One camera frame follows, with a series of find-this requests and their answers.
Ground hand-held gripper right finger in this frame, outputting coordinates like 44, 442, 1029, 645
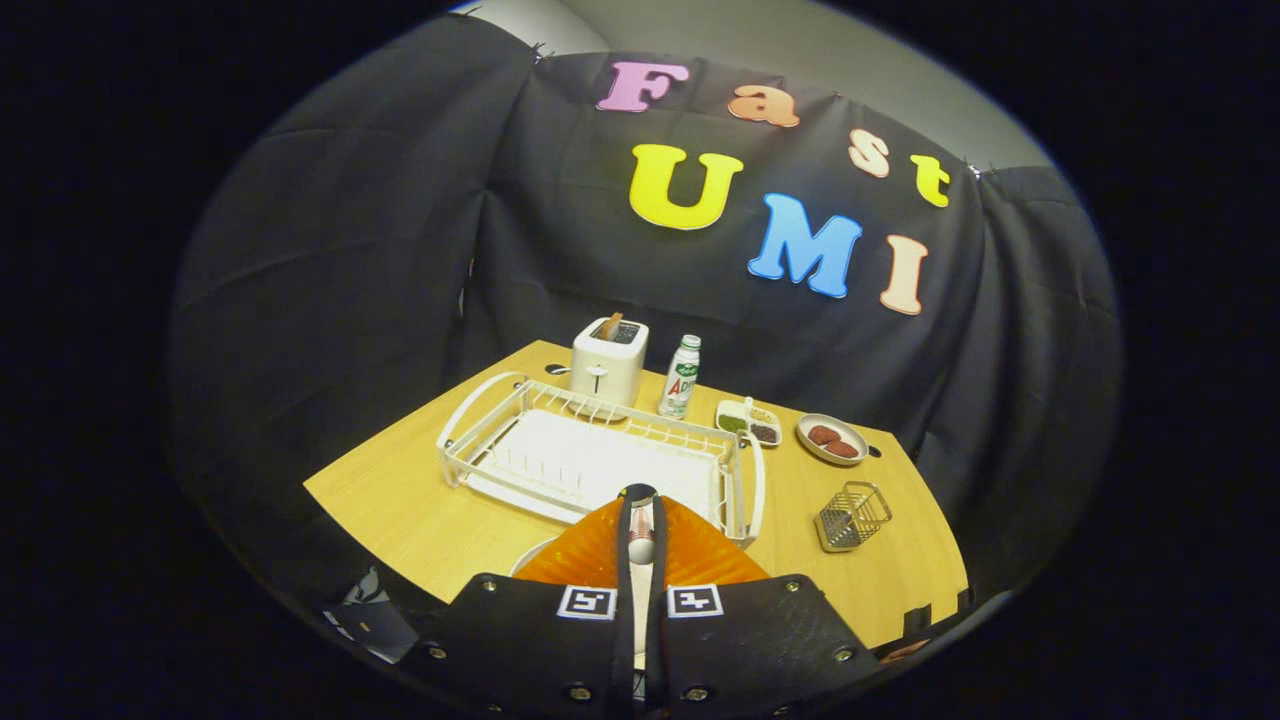
645, 490, 881, 720

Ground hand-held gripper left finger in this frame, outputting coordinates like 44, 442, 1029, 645
400, 488, 638, 720

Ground pink striped handle spoon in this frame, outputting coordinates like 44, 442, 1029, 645
626, 500, 657, 569

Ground white plate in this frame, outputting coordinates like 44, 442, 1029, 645
510, 533, 656, 673

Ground metal wire basket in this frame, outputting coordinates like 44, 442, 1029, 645
814, 481, 893, 553

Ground white wire dish rack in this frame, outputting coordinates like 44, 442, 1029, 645
437, 372, 766, 549

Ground white divided dish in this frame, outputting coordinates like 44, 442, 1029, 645
715, 399, 783, 447

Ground beige meat plate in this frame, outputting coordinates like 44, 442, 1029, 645
796, 413, 869, 467

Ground white drip tray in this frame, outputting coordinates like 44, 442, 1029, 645
465, 408, 726, 526

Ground white bottle green label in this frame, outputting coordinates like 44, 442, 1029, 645
658, 334, 702, 420

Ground white toaster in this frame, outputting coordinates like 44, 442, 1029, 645
569, 317, 650, 411

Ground black backdrop cloth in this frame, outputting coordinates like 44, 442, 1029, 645
170, 15, 1121, 641

